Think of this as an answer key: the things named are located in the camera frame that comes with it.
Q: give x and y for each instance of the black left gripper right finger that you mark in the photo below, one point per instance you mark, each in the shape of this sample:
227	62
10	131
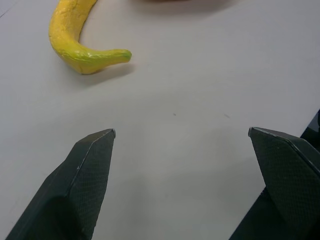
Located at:
287	172

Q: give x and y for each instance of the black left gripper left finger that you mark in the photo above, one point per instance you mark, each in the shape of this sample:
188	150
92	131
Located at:
75	190

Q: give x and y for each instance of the yellow banana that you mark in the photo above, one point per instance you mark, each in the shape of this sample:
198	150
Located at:
65	42

